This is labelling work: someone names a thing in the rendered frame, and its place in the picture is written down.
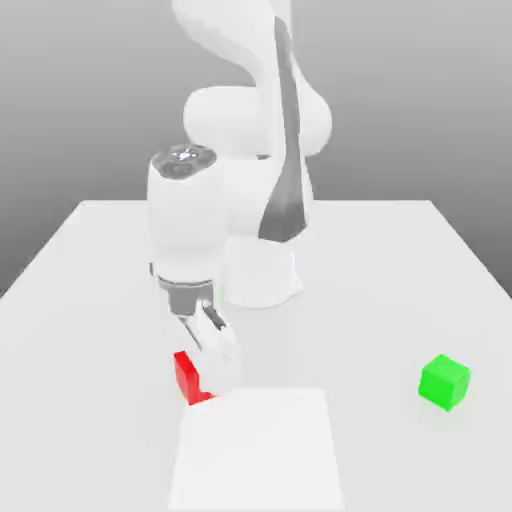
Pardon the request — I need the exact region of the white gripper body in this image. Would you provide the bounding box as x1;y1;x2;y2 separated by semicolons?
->
180;306;243;390

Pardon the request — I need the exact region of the small red cube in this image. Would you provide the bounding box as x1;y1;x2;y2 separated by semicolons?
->
173;350;217;407

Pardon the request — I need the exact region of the small green cube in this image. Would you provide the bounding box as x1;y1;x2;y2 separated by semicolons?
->
417;353;472;413

